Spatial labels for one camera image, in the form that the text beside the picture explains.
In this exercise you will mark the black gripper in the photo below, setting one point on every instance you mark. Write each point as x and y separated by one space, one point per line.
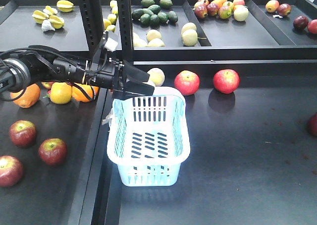
125 90

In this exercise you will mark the light blue plastic basket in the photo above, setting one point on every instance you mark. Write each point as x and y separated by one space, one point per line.
148 138

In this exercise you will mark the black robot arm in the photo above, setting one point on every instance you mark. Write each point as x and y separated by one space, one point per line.
22 67

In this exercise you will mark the orange near front apples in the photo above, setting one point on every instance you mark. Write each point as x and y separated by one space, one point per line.
29 97

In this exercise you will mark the pale peach fruit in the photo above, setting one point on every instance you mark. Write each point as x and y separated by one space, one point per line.
157 76

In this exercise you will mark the bright red apple left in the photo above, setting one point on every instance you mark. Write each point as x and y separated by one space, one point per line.
187 82

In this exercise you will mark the bright red apple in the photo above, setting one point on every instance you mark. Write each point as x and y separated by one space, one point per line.
226 81
187 82

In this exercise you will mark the yellow round fruit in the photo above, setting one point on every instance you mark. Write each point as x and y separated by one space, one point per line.
61 93

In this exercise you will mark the bright red apple right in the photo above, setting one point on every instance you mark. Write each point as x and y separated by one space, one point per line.
226 81

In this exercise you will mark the white garlic bulb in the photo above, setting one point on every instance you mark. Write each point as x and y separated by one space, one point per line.
47 26

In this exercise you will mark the red apple front middle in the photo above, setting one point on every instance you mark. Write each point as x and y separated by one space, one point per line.
53 151

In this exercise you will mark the black wooden display stand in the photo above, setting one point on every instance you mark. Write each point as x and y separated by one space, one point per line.
252 161

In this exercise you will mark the red apple front left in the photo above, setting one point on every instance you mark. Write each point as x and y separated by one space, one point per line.
23 133

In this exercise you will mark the red apple front right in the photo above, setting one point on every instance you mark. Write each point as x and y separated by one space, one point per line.
11 171

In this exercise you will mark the dark red apple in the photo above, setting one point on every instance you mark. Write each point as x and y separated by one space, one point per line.
312 125

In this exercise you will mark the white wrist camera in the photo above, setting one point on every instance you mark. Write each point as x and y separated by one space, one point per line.
110 45

